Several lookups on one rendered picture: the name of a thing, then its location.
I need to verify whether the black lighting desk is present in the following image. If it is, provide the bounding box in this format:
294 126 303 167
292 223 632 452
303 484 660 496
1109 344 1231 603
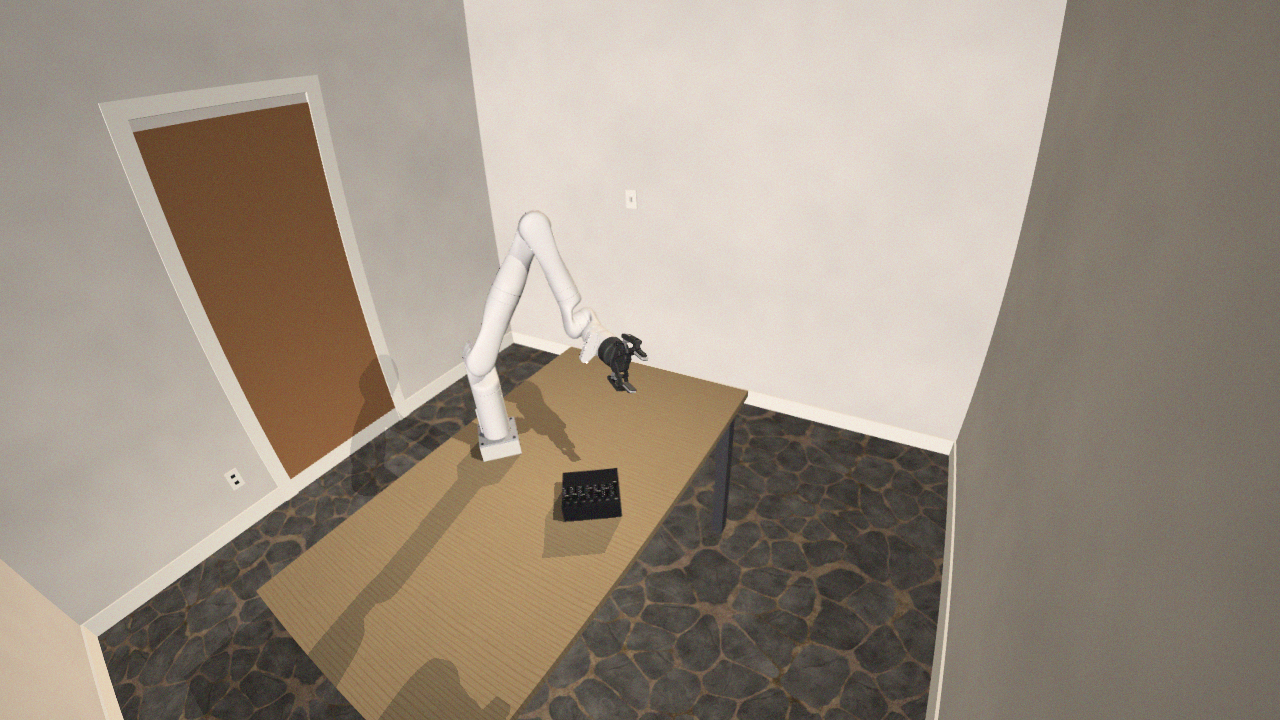
562 468 622 521

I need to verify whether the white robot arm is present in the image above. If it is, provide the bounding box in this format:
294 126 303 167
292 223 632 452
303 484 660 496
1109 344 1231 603
462 210 618 439

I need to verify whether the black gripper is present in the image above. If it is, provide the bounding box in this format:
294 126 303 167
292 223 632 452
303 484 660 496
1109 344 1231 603
598 334 648 393

